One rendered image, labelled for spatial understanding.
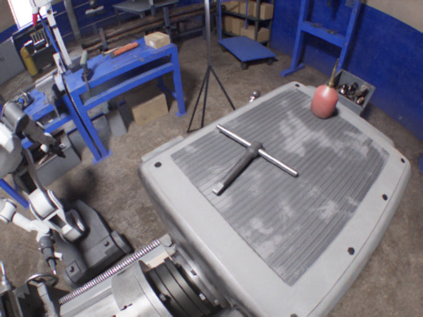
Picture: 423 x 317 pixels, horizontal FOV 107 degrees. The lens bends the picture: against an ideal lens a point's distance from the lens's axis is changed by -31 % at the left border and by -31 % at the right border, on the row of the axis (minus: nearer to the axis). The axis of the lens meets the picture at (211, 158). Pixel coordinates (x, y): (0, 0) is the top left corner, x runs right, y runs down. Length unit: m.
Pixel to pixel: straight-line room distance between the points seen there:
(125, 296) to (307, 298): 0.36
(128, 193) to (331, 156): 1.84
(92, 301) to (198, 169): 0.73
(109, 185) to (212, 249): 1.93
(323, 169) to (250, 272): 0.26
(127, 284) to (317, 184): 0.45
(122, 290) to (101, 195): 1.74
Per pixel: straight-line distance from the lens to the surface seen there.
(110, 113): 2.44
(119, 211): 2.06
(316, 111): 0.60
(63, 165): 2.56
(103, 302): 0.97
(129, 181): 2.18
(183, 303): 0.54
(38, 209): 1.58
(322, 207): 0.44
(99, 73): 2.09
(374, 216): 0.49
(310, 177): 0.47
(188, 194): 0.42
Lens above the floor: 1.70
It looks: 51 degrees down
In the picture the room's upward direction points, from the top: 3 degrees counter-clockwise
